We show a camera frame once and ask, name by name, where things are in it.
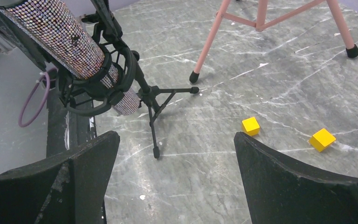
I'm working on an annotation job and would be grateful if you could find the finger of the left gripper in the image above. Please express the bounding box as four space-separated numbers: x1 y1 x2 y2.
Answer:
0 12 46 71

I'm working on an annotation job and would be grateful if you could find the yellow cube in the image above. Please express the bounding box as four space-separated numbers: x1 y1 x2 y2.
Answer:
309 128 336 152
241 117 260 136

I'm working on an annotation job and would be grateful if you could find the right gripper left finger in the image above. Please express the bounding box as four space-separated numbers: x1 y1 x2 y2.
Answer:
0 131 120 224

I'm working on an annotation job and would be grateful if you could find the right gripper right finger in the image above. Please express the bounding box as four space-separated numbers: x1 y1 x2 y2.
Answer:
234 132 358 224

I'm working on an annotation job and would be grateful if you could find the black shock mount tripod stand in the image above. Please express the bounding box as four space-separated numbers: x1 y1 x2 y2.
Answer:
55 0 199 159

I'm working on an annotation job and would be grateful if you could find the yellow cube near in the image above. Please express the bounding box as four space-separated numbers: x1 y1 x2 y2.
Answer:
309 128 336 152

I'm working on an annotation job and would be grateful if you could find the glitter sequin microphone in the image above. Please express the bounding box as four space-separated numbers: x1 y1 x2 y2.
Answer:
0 0 140 116

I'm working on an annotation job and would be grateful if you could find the pink perforated music stand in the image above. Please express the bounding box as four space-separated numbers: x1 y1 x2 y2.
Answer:
189 0 358 84

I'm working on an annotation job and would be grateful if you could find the yellow cube middle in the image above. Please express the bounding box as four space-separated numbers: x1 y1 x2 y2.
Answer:
241 117 260 136

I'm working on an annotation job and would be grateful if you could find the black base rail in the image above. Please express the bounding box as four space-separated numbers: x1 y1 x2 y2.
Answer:
46 89 96 157

